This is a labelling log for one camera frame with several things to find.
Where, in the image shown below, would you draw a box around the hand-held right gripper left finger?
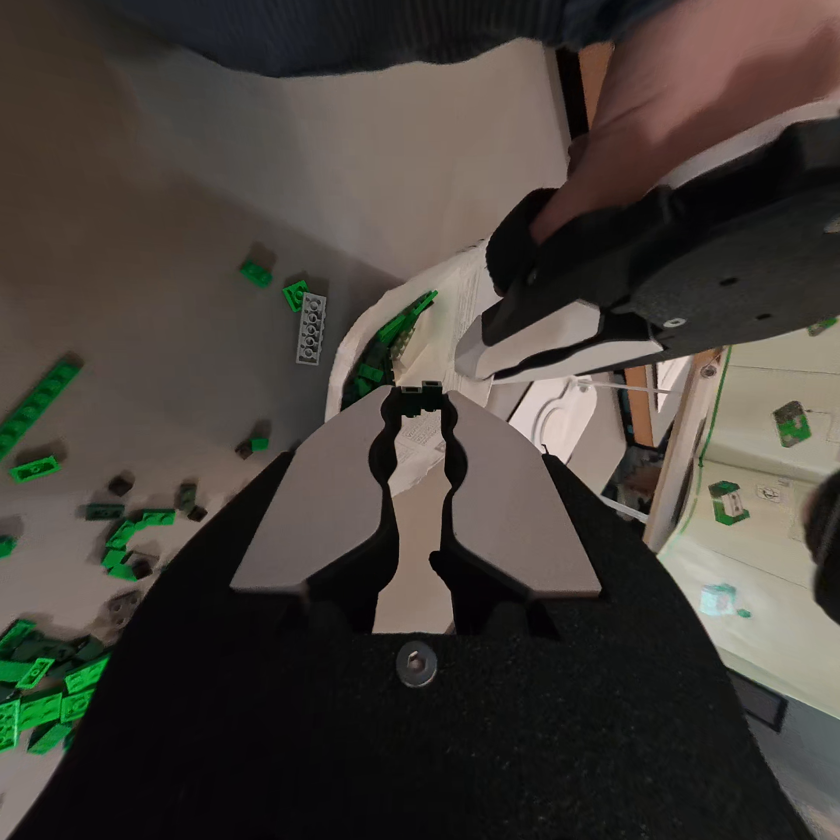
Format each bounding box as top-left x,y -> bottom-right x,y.
230,386 -> 401,632

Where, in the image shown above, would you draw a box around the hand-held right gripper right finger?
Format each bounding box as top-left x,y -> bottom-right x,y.
428,389 -> 602,632

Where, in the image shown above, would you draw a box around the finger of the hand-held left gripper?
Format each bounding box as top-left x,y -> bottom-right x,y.
492,341 -> 665,383
455,298 -> 657,380

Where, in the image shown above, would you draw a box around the white paper bag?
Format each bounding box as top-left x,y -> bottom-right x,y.
325,240 -> 534,494

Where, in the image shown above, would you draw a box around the small dark green brick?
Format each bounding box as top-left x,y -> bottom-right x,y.
398,378 -> 442,418

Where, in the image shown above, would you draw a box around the heap of mixed green bricks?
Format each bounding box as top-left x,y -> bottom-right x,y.
344,290 -> 439,412

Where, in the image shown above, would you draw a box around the pile of green bricks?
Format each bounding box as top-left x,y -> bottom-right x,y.
0,472 -> 208,757

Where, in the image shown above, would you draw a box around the grey desk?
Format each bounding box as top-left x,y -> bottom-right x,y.
0,0 -> 573,821

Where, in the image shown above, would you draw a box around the person's left hand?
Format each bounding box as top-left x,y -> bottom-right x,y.
530,0 -> 840,242

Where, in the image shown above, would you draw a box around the white monitor stand base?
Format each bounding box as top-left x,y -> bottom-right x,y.
508,377 -> 599,462

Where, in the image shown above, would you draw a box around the grey plate with holes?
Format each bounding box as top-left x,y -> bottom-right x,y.
294,293 -> 328,366

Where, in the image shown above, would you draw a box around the building instruction booklet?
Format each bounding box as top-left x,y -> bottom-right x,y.
656,325 -> 840,718

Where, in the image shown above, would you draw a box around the green studded plate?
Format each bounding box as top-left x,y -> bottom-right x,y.
9,455 -> 62,484

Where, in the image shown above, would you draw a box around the long green plate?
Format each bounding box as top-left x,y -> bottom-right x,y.
0,357 -> 84,462

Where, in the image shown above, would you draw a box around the dark round object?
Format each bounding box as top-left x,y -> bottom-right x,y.
803,469 -> 840,626

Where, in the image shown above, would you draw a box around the person's grey ribbed sweater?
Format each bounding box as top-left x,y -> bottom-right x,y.
110,0 -> 619,80

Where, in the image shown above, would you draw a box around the white cable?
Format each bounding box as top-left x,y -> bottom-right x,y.
576,377 -> 678,399

